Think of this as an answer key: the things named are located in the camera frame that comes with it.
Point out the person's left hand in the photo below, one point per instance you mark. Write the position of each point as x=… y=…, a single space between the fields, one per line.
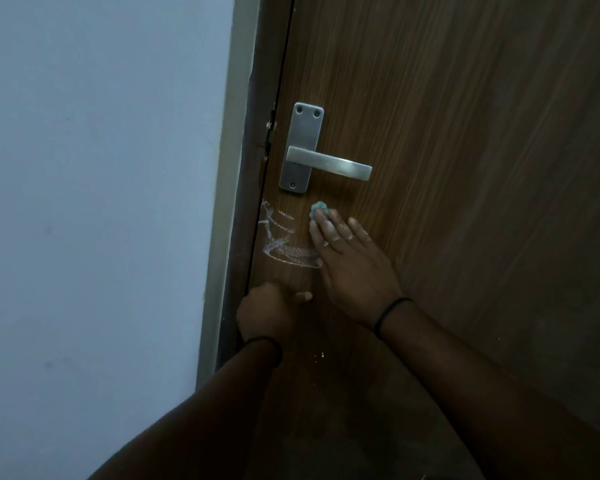
x=267 y=314

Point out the person's right hand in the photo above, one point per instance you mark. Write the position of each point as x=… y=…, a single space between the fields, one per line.
x=355 y=274

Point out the pale blue wet wipe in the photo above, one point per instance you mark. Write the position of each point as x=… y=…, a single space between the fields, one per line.
x=317 y=209

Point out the brown wooden door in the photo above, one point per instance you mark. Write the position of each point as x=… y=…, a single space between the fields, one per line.
x=480 y=119

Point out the person's left forearm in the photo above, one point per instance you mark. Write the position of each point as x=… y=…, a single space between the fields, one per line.
x=195 y=424

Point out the person's right forearm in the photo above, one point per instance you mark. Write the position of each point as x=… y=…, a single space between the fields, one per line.
x=495 y=404

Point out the black wristband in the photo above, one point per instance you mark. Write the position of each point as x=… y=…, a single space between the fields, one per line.
x=390 y=304
x=262 y=339

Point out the brown door frame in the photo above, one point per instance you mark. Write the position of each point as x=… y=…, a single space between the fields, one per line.
x=260 y=94

